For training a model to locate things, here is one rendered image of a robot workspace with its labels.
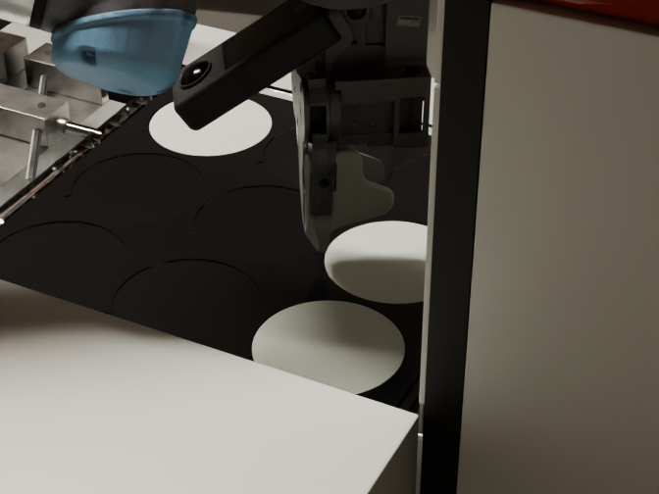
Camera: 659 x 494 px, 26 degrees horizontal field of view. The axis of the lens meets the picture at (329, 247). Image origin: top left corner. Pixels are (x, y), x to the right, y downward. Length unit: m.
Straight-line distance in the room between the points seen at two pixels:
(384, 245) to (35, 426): 0.34
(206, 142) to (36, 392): 0.39
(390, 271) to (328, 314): 0.07
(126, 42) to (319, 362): 0.25
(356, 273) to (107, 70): 0.28
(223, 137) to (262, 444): 0.44
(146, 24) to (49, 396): 0.21
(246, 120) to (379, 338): 0.30
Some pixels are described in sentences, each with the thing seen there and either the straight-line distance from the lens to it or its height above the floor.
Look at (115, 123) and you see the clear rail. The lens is 1.19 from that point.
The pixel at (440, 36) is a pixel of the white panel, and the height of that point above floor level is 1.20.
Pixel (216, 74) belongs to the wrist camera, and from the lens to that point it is 0.91.
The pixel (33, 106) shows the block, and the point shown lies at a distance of 1.21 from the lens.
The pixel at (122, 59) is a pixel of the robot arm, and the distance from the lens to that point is 0.81.
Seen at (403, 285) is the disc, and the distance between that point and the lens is 0.99.
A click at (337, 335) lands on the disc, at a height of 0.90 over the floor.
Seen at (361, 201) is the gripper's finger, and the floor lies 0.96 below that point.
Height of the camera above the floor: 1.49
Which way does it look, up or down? 35 degrees down
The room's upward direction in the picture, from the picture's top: straight up
